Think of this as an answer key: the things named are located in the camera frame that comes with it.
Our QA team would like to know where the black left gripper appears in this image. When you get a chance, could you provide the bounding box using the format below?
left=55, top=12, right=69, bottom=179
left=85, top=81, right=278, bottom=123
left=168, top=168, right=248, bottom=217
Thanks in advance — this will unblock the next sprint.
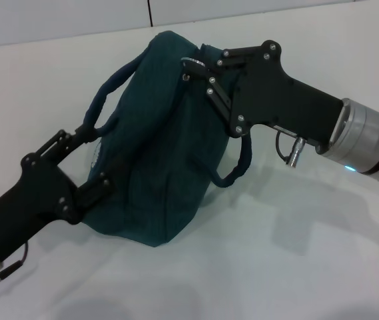
left=0, top=124, right=125, bottom=261

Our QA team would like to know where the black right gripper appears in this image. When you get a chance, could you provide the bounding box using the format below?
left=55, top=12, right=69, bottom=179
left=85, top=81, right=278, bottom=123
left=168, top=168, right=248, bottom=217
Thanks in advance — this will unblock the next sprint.
left=181, top=39, right=344, bottom=148

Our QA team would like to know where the dark teal fabric lunch bag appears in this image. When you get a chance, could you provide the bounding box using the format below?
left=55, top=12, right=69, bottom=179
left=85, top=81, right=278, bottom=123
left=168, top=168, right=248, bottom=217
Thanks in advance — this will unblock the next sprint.
left=84, top=30, right=254, bottom=248

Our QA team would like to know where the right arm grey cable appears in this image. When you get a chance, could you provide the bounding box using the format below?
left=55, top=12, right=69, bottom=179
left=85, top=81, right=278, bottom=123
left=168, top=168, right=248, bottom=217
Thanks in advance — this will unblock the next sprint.
left=274, top=129, right=307, bottom=168

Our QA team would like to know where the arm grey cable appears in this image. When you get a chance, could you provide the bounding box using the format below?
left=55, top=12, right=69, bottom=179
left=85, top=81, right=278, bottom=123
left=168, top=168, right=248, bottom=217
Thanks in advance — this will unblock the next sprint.
left=0, top=242, right=30, bottom=281
left=274, top=129, right=307, bottom=168

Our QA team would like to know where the left arm grey cable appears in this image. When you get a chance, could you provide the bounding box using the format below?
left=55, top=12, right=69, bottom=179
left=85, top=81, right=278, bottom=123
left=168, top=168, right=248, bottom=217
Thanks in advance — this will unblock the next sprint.
left=0, top=242, right=30, bottom=281

